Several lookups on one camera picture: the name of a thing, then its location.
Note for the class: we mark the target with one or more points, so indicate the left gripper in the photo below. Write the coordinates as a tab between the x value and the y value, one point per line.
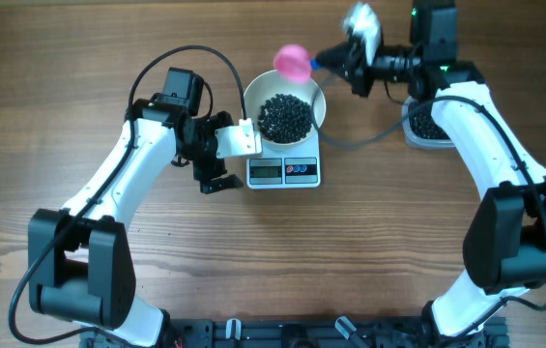
215	167

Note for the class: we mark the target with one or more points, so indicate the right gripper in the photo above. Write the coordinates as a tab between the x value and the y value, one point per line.
347	55

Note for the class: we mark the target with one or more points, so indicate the pink scoop blue handle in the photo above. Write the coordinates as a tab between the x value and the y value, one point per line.
295	63

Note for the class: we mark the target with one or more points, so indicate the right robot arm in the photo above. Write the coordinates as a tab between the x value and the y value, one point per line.
504	251

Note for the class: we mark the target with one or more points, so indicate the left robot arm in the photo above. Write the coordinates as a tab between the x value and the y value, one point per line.
80	265

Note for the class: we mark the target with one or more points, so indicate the white digital kitchen scale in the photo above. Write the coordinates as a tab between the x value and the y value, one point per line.
286	166

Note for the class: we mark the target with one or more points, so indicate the black beans in bowl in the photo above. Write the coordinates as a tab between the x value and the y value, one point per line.
284	119

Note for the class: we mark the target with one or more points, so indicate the white bowl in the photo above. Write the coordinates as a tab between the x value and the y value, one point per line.
270	83

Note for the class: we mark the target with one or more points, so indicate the clear plastic container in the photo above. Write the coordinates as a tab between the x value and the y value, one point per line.
412	140

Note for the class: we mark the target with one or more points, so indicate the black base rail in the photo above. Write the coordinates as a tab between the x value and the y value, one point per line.
394	332

